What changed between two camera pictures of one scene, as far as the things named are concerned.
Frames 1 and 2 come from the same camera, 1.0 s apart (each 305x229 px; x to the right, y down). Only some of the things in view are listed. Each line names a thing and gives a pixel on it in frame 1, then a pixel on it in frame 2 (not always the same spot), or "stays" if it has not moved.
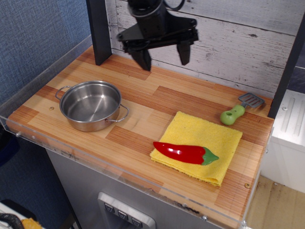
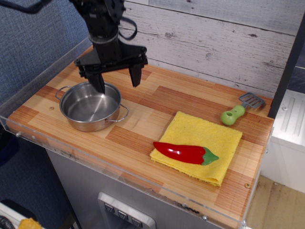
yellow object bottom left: [29, 223] stays
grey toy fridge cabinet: [100, 199] stays
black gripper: [161, 28] -> [110, 56]
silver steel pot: [91, 106] stays
